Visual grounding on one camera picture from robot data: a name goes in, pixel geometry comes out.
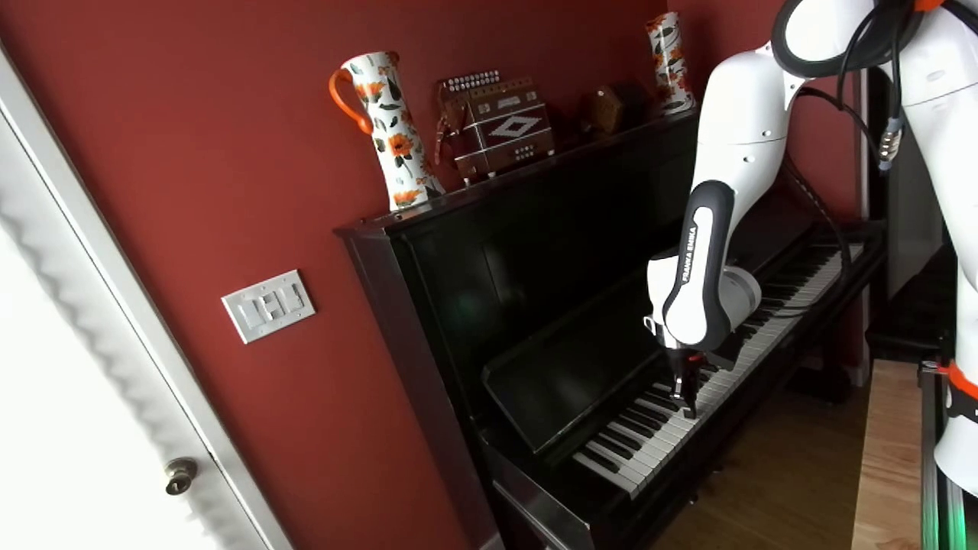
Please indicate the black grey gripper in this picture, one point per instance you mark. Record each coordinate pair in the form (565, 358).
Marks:
(682, 378)

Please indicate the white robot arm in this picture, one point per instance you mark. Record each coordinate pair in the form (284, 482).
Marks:
(930, 57)

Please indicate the white orange robot base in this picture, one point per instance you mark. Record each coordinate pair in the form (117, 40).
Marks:
(957, 445)

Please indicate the black upright piano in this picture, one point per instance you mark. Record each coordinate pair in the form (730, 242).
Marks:
(516, 320)

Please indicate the wooden table edge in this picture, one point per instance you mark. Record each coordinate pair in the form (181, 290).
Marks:
(886, 502)

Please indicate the small brown figurine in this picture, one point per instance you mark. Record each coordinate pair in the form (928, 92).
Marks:
(603, 112)

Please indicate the white floral vase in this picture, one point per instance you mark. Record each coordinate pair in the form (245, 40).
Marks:
(669, 72)

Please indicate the white orange floral pitcher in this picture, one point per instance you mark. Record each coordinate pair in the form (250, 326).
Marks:
(369, 89)

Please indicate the metal door knob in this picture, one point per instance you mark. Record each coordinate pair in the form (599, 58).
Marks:
(181, 475)

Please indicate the white door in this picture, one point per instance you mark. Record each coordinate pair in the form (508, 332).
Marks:
(96, 398)

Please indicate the white wall light switch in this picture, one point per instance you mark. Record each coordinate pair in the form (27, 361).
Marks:
(266, 306)

